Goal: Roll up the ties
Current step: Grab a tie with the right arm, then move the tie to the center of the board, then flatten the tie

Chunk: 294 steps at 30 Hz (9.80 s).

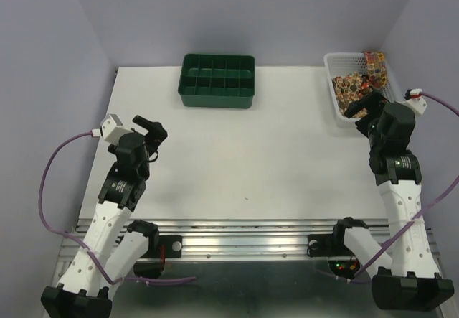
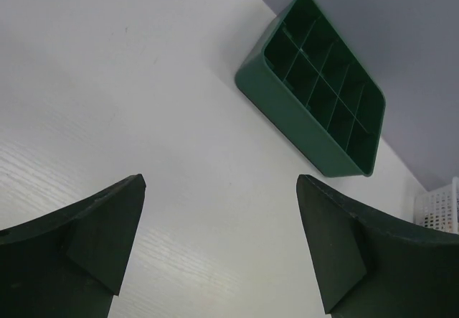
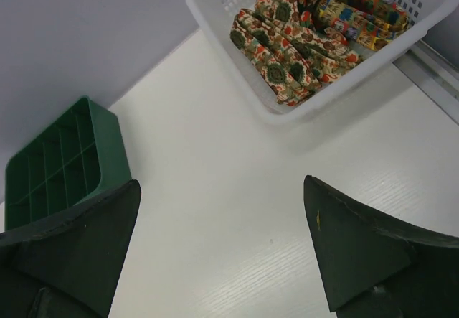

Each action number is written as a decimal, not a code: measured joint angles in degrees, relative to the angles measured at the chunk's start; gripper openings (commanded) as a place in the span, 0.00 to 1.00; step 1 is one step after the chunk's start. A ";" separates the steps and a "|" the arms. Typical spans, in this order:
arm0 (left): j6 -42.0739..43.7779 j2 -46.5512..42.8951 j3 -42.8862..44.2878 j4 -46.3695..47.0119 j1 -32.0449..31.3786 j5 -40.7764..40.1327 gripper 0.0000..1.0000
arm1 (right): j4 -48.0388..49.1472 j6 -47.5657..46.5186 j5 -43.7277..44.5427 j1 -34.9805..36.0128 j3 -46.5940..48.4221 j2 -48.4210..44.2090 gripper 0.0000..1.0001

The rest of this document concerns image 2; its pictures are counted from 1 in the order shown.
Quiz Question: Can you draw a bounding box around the white perforated plastic basket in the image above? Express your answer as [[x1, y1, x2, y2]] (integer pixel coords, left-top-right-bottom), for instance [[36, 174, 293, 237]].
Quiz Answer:
[[414, 177, 458, 234]]

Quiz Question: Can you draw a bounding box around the green compartment organizer box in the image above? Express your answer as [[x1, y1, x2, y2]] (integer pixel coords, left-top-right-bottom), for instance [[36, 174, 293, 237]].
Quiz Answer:
[[235, 0, 386, 178]]

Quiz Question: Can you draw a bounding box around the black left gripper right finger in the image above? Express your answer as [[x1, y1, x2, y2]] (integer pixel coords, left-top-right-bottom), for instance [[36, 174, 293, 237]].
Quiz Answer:
[[296, 174, 458, 317]]

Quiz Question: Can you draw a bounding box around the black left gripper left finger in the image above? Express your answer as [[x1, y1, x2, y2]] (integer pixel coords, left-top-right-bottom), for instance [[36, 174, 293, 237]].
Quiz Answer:
[[1, 174, 146, 317]]

